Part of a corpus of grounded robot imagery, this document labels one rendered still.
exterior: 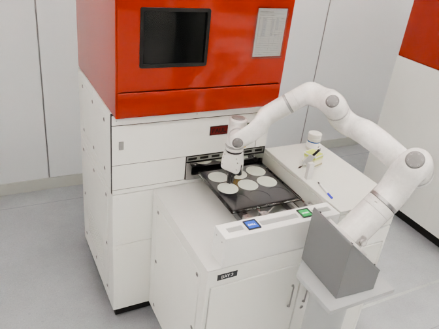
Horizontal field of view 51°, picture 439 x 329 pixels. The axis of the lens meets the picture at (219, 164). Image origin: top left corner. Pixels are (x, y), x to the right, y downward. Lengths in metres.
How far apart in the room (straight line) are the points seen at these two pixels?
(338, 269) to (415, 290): 1.66
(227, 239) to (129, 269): 0.89
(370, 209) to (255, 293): 0.61
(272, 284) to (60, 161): 2.22
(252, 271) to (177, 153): 0.68
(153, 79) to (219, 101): 0.34
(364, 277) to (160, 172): 1.04
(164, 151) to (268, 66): 0.63
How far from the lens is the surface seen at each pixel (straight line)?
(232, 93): 2.15
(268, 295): 2.09
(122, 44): 1.88
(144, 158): 2.16
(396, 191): 1.79
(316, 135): 2.47
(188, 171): 2.27
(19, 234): 3.41
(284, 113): 2.03
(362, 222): 1.78
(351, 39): 4.61
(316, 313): 1.99
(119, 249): 2.41
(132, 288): 2.61
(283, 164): 2.32
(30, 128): 3.61
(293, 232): 1.92
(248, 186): 2.20
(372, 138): 1.87
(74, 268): 3.07
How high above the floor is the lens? 2.01
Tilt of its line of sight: 28 degrees down
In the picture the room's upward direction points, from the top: 7 degrees clockwise
